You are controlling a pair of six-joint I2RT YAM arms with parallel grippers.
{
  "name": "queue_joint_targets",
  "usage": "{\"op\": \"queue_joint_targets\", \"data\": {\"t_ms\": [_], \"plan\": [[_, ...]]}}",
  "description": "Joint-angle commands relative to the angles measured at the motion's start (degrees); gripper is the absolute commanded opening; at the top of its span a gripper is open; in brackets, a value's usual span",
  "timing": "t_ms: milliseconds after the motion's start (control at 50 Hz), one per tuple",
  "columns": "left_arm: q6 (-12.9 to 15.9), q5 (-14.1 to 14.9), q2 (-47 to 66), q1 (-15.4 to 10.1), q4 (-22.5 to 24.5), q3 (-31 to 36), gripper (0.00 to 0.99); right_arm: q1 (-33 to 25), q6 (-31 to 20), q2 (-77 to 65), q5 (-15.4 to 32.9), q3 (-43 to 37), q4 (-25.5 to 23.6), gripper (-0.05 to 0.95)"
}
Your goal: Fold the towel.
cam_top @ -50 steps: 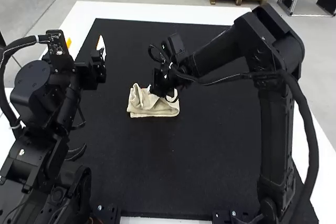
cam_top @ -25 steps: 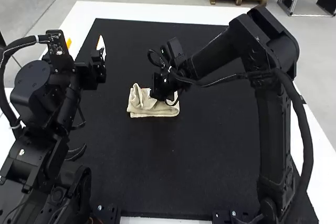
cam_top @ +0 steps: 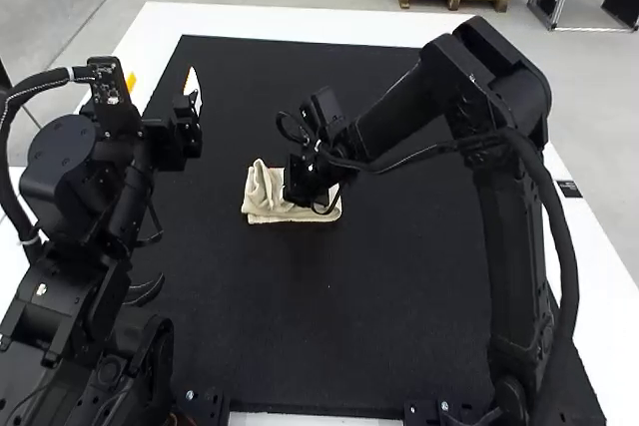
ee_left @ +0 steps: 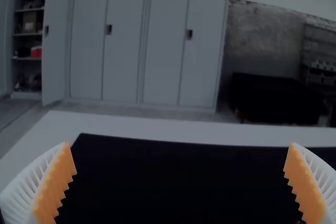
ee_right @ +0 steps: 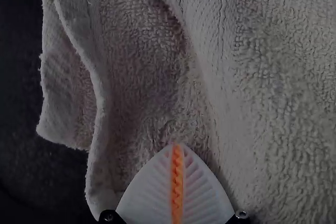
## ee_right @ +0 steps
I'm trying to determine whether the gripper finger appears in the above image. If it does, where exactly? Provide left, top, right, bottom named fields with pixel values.
left=98, top=142, right=176, bottom=224
left=173, top=143, right=250, bottom=224

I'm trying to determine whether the black mat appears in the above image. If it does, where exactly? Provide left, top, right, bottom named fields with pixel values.
left=0, top=0, right=336, bottom=224

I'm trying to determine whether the pale towel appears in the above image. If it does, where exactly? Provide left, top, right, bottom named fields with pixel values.
left=35, top=0, right=336, bottom=224

